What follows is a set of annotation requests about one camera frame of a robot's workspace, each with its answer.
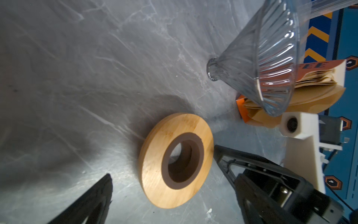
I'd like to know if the brown paper filter stack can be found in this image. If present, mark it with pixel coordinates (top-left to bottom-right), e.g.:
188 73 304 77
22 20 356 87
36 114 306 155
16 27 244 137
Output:
236 84 346 128

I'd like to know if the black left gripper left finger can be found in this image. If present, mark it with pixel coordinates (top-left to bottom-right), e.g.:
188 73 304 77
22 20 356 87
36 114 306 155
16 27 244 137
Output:
50 173 113 224

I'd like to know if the clear glass dripper cone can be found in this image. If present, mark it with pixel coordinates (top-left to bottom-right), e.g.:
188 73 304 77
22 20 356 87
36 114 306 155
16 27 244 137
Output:
207 1 311 117

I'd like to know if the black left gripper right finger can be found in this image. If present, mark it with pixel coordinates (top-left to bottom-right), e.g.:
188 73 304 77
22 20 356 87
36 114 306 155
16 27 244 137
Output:
235 174 302 224

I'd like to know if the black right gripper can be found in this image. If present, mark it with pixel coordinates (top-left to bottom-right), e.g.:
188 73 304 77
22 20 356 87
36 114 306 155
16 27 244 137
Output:
213 145 343 224

